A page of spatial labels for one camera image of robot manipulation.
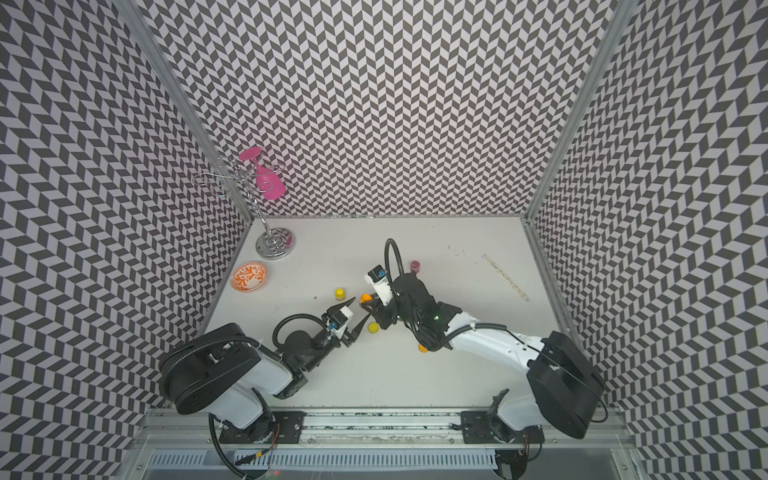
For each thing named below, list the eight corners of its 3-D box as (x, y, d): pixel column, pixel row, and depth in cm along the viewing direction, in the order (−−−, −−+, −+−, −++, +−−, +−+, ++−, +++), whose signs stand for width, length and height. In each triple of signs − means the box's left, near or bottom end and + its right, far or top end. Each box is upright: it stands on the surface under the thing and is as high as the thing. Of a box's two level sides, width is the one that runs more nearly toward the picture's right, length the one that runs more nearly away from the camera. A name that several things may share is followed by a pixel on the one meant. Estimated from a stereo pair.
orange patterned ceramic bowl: (232, 293, 99) (226, 286, 96) (242, 269, 106) (236, 262, 102) (263, 293, 100) (258, 286, 96) (271, 269, 106) (267, 262, 102)
